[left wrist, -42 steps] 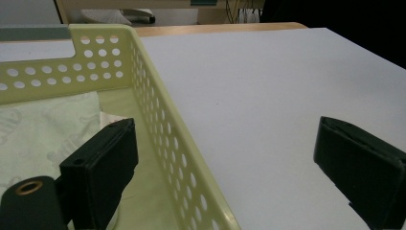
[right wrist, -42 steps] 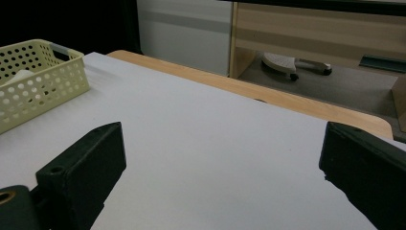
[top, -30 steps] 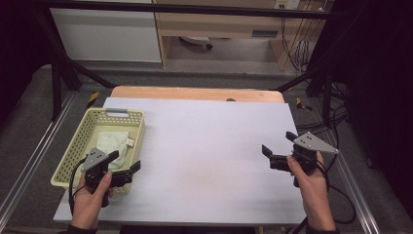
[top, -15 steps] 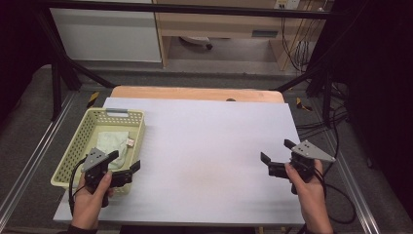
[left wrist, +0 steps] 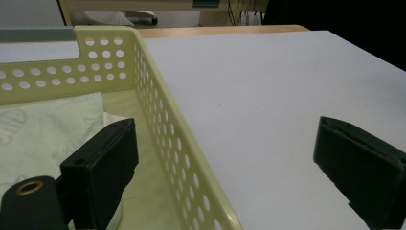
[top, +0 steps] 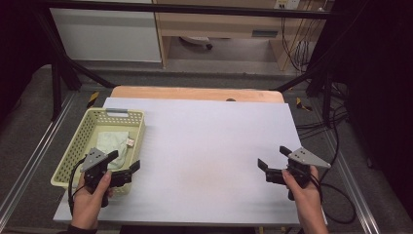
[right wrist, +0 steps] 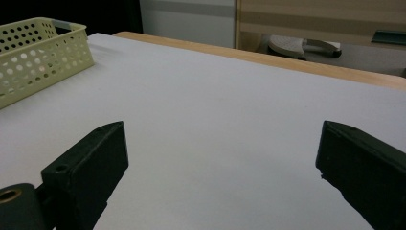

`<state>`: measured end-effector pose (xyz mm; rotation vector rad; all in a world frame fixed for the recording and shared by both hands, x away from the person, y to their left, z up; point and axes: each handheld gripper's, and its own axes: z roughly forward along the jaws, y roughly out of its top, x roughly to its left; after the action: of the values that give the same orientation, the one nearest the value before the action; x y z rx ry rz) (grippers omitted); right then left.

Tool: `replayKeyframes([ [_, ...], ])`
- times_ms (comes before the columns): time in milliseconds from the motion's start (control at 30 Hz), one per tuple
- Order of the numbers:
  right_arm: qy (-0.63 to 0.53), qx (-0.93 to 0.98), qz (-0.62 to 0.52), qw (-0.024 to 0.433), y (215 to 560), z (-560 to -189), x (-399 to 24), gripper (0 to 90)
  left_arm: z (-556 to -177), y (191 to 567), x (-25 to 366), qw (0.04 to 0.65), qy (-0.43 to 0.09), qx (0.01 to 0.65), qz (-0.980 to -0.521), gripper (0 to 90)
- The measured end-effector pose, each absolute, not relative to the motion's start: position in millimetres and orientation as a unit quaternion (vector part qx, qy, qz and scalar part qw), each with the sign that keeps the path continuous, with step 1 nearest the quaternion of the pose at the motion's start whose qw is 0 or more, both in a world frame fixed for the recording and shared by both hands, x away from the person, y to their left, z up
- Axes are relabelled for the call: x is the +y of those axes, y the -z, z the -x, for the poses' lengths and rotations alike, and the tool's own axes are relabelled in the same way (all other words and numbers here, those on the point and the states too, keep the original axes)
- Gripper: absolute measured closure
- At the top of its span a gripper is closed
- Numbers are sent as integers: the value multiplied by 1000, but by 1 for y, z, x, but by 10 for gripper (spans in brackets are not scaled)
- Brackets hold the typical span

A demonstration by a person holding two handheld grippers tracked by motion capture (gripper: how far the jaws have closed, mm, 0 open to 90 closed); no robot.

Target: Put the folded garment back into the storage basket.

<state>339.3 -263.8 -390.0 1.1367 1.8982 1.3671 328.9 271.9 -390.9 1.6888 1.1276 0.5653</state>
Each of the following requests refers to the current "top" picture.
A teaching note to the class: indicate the pale yellow plastic basket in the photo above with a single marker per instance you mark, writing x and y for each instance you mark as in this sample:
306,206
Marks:
81,143

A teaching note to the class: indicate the white chair base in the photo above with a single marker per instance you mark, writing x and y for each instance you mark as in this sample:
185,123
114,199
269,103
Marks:
196,40

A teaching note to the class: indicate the white cabinet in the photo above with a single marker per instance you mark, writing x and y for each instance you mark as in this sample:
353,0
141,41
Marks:
104,35

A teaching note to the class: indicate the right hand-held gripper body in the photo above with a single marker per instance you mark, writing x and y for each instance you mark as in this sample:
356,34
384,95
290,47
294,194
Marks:
305,157

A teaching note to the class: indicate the aluminium floor rail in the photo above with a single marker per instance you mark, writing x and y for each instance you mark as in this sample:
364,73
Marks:
354,182
35,152

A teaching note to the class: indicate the white wall socket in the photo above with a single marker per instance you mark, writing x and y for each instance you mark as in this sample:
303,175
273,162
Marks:
287,4

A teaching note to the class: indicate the person's left hand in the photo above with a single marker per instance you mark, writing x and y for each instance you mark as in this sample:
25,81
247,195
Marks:
86,204

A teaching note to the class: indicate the white table board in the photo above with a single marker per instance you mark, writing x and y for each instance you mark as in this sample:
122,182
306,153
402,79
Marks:
195,136

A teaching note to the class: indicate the black metal crossbar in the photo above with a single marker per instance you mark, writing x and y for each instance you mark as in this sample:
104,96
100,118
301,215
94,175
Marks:
195,8

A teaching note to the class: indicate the light wooden desk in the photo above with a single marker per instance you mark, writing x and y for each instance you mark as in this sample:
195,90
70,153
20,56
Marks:
220,24

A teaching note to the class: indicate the person's right hand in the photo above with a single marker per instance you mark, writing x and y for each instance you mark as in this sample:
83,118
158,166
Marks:
303,198

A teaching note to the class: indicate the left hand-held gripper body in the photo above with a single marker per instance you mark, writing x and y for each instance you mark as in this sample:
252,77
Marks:
94,159

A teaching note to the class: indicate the wooden table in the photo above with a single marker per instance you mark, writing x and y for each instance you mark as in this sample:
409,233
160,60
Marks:
195,93

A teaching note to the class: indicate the black metal stand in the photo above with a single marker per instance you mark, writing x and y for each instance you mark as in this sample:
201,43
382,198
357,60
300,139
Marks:
327,97
56,81

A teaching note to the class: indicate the yellow black tape piece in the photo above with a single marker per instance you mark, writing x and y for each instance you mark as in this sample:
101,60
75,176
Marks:
93,99
302,104

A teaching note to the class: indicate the black curtain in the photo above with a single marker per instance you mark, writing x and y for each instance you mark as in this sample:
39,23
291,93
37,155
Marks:
380,81
19,48

